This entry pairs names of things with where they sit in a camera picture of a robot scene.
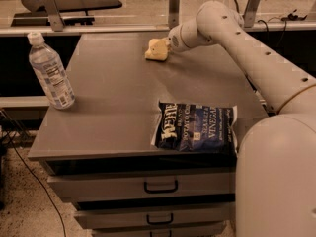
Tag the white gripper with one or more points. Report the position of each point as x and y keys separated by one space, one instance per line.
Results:
x=175 y=39

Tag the yellow sponge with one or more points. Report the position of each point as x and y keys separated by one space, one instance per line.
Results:
x=157 y=50

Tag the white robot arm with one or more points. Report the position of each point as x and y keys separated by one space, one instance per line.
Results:
x=276 y=163

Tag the clear plastic water bottle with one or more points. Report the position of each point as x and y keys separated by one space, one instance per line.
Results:
x=50 y=72

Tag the blue Kettle chips bag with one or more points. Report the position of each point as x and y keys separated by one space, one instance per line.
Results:
x=196 y=128

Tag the grey drawer cabinet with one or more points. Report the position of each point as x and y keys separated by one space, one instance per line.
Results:
x=109 y=128

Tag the top grey drawer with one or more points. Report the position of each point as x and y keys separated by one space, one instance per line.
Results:
x=88 y=188

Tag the grey drawer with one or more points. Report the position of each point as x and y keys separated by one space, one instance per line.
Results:
x=88 y=188
x=197 y=230
x=156 y=216

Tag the middle grey drawer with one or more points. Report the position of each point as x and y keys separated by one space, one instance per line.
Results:
x=156 y=216

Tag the bottom grey drawer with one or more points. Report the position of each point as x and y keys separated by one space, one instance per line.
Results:
x=197 y=230

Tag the middle metal bracket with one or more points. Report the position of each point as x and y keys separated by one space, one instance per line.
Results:
x=173 y=13

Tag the metal bracket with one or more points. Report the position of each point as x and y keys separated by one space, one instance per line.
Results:
x=54 y=17
x=250 y=13
x=173 y=13

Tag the right metal bracket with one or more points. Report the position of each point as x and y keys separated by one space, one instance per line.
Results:
x=250 y=13

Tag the left metal bracket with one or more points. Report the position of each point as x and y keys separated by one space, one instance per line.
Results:
x=54 y=17

